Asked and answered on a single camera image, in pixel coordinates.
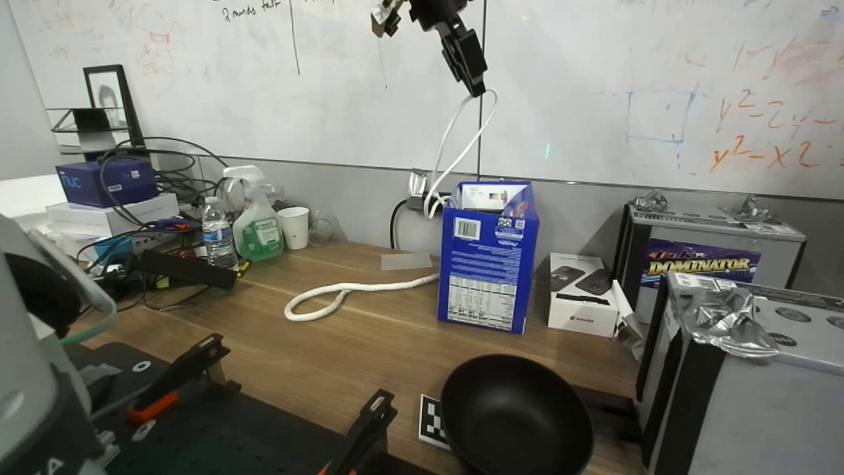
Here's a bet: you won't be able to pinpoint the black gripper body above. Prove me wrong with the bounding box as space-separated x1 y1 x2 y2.
407 0 469 37

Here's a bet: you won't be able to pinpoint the thin white rope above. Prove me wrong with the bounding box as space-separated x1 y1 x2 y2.
420 86 502 221

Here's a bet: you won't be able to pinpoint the blue cardboard box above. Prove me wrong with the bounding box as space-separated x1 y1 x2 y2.
436 178 544 337

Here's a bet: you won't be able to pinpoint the small white product box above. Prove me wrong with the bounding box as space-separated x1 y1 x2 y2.
545 250 635 339

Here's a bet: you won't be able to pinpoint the dark blue device box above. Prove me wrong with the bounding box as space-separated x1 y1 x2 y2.
56 156 160 211

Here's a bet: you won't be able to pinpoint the whiteboard panel, orange formulas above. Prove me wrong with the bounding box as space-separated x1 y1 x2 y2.
480 0 844 201

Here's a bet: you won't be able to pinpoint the black power strip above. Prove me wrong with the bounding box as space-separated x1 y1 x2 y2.
403 190 455 215

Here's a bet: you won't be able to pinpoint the whiteboard panel, black handwriting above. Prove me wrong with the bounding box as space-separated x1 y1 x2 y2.
8 0 484 173

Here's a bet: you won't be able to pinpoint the small crumpled foil piece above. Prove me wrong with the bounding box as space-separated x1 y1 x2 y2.
727 194 776 223
631 191 673 219

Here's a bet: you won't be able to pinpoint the white paper cup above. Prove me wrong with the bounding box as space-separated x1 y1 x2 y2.
273 203 313 254

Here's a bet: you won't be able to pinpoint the green liquid spray bottle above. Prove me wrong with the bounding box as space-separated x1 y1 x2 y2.
218 166 287 263

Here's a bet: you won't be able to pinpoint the clear plastic water bottle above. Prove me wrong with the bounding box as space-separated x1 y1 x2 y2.
201 194 237 269

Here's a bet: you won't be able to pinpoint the grey battery with Dominator label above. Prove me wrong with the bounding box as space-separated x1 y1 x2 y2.
611 197 810 325

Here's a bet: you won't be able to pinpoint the black handheld tool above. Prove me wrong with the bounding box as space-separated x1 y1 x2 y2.
101 247 242 301

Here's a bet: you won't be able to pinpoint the large crumpled foil sheet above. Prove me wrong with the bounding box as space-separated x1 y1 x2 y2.
670 272 786 362

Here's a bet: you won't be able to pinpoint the small black upright panel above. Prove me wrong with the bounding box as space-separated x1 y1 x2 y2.
70 104 119 162

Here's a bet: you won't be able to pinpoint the black white fiducial tag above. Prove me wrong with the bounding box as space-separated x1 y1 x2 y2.
413 389 455 454

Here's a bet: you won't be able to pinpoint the black frying pan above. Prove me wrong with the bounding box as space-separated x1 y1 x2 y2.
437 352 648 475

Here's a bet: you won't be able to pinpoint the stack of white boxes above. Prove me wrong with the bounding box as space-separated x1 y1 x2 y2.
36 191 181 244

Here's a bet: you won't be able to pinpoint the large grey black battery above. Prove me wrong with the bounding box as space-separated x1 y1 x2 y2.
633 272 844 475

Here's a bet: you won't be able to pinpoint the grey rounded machine housing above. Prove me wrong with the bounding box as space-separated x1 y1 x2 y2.
0 213 122 475

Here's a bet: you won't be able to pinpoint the black power strip cable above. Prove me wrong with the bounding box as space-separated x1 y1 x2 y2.
388 197 416 250

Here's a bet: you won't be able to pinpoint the tangle of black cables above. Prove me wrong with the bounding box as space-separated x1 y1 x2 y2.
95 133 231 232

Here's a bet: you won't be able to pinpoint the black picture frame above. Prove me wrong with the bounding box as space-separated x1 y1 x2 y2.
82 64 148 147

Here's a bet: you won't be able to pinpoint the black clamp with orange handle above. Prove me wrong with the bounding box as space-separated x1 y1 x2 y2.
317 387 401 475
127 329 231 429

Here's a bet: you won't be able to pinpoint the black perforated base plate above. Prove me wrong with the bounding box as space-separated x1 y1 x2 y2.
64 339 425 475

